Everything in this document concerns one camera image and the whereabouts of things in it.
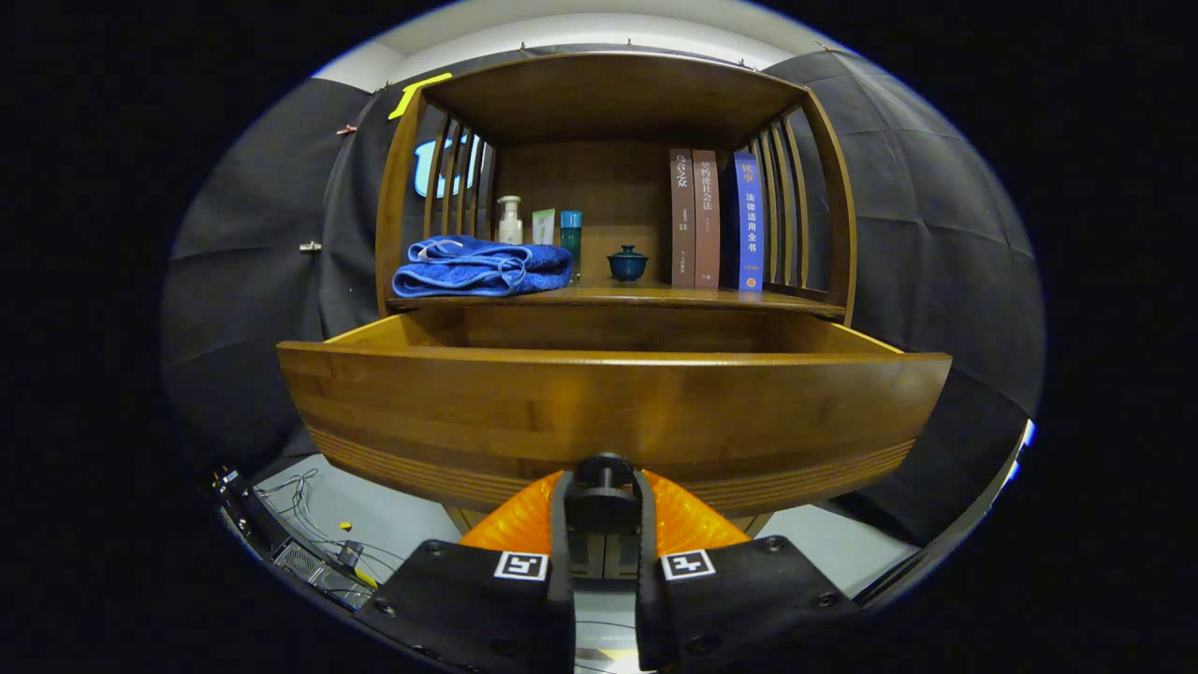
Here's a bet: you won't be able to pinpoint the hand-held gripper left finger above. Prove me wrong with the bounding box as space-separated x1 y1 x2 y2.
360 468 577 674

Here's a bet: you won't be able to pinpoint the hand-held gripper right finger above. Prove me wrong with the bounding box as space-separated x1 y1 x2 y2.
635 468 862 674

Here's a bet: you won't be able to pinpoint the wooden countertop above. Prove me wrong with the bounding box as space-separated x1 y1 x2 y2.
386 281 846 319

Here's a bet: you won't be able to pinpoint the wooden cabinet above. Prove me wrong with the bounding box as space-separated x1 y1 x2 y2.
374 51 859 539

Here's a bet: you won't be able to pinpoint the grey electronics box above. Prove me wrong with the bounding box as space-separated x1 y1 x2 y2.
271 538 375 605

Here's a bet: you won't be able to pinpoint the dark blue lidded teacup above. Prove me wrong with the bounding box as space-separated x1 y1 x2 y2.
606 244 650 284

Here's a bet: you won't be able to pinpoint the folded blue towel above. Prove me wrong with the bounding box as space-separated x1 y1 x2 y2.
391 234 574 299

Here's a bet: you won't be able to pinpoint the blue capped bottle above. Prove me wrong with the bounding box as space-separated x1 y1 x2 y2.
560 210 583 282

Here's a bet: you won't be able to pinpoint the reddish brown book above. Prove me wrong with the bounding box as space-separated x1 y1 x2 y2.
693 150 722 289

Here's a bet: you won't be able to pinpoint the dark brown book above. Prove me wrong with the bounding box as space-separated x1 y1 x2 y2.
669 147 696 289

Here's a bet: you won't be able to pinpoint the blue book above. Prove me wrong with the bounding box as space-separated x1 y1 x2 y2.
733 152 766 292

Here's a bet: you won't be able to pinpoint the white panel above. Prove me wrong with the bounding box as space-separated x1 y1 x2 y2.
1006 418 1037 488

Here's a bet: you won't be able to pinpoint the tangled grey cables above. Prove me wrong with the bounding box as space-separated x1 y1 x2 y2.
257 468 319 525

